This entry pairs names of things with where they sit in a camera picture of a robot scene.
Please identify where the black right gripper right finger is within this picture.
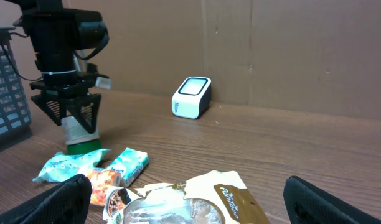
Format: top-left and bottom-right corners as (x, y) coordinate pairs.
(283, 176), (381, 224)

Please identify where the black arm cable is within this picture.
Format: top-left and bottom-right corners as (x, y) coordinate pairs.
(0, 29), (110, 82)

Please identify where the grey plastic mesh basket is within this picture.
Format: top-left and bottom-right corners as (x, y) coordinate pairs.
(0, 27), (31, 152)

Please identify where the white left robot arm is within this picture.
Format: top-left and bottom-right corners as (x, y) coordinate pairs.
(7, 0), (109, 133)

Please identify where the light teal snack packet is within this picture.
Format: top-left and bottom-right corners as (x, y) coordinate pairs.
(32, 149), (110, 182)

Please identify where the orange tissue pack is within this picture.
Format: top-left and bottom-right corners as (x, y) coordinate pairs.
(79, 167), (121, 206)

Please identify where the white barcode scanner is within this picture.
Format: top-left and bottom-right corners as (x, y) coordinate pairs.
(171, 77), (212, 119)

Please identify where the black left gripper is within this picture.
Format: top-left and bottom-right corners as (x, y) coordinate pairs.
(30, 51), (109, 134)

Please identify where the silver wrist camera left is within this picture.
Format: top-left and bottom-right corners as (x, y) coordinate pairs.
(95, 77), (111, 90)

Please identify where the brown snack pouch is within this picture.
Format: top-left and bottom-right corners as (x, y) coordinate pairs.
(103, 170), (269, 224)

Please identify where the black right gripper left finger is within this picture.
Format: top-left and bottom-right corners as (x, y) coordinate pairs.
(0, 174), (92, 224)

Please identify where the teal tissue pack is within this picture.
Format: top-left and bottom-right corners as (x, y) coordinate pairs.
(106, 147), (149, 187)

